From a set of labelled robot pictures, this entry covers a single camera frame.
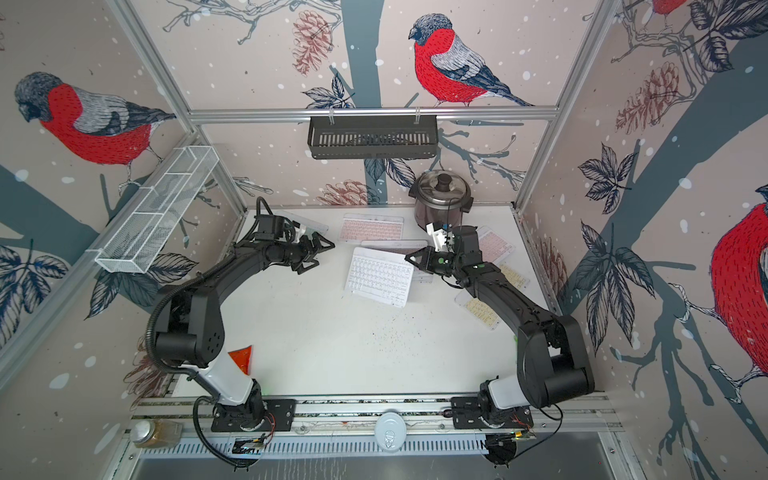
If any pink keyboard back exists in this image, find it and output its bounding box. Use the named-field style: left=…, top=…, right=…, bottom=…
left=339, top=214, right=404, bottom=243

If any pink keyboard right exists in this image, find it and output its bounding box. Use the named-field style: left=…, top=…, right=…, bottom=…
left=477, top=226, right=515, bottom=264

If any steel rice cooker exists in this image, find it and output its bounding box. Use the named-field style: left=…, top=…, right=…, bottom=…
left=408, top=170, right=474, bottom=230

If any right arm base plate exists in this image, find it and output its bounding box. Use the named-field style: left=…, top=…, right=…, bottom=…
left=441, top=392, right=533, bottom=430

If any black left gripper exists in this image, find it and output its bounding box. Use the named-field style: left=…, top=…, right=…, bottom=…
left=275, top=232, right=335, bottom=273

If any white keyboard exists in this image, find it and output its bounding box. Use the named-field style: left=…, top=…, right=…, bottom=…
left=345, top=247, right=414, bottom=308

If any right black cable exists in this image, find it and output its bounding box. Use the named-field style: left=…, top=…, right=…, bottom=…
left=509, top=403, right=565, bottom=463

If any pink keyboard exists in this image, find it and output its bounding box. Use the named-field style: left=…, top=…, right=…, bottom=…
left=339, top=214, right=404, bottom=243
left=477, top=226, right=515, bottom=264
left=359, top=238, right=434, bottom=284

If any pink keyboard front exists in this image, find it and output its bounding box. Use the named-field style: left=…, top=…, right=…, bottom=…
left=359, top=238, right=434, bottom=284

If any left black cable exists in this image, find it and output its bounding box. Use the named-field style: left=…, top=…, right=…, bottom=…
left=191, top=395, right=265, bottom=470

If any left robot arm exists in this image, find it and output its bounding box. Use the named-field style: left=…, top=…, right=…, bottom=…
left=145, top=214, right=335, bottom=425

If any green keyboard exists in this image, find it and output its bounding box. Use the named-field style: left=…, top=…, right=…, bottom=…
left=293, top=216, right=329, bottom=236

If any black cable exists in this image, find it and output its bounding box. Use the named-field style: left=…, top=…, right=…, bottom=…
left=191, top=395, right=265, bottom=470
left=509, top=403, right=565, bottom=463

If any red packet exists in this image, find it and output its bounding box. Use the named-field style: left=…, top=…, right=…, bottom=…
left=228, top=346, right=253, bottom=376

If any aluminium front rail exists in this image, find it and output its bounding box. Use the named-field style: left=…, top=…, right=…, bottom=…
left=128, top=392, right=619, bottom=439

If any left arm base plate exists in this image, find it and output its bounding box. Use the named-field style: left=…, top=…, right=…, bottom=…
left=211, top=399, right=296, bottom=433

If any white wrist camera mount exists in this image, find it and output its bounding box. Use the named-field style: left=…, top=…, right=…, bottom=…
left=426, top=222, right=454, bottom=253

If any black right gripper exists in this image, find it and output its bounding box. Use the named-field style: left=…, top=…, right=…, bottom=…
left=407, top=245, right=465, bottom=276

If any black hanging basket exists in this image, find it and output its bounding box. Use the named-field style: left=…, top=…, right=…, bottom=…
left=307, top=115, right=439, bottom=160

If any glass jar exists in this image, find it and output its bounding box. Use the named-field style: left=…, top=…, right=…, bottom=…
left=130, top=419, right=183, bottom=449

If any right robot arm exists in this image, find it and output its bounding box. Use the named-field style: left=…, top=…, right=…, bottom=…
left=406, top=223, right=595, bottom=426

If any white round cap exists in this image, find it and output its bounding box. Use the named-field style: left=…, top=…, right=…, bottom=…
left=374, top=411, right=407, bottom=453

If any yellow keyboard right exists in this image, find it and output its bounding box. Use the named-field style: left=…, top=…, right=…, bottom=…
left=454, top=264, right=530, bottom=330

